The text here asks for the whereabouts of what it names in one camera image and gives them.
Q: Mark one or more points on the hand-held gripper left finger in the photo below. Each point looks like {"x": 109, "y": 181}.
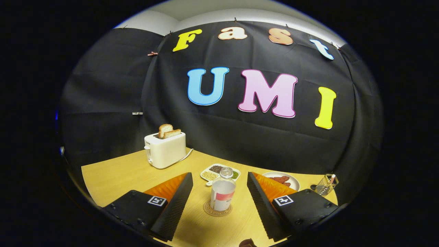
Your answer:
{"x": 173, "y": 212}

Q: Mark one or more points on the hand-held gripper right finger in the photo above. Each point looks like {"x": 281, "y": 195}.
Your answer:
{"x": 265, "y": 212}

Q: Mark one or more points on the round cork coaster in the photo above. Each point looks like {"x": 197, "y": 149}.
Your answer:
{"x": 206, "y": 208}

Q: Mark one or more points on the clear juice bottle red label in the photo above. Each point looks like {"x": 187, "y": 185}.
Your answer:
{"x": 222, "y": 190}

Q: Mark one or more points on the white plate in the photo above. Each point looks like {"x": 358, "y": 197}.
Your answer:
{"x": 294, "y": 181}

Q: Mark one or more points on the white divided dish with beans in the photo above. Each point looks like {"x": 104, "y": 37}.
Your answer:
{"x": 209, "y": 175}

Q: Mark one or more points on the cream toaster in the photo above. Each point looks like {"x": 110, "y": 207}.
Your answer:
{"x": 166, "y": 151}

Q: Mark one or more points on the wooden table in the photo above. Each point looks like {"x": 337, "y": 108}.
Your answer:
{"x": 116, "y": 178}

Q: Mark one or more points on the pink white stick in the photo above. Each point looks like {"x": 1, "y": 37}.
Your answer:
{"x": 332, "y": 178}

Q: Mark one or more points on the toasted bread slice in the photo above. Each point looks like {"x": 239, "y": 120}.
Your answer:
{"x": 172, "y": 133}
{"x": 165, "y": 128}

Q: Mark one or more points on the black backdrop cloth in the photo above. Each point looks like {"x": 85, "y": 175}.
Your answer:
{"x": 223, "y": 137}

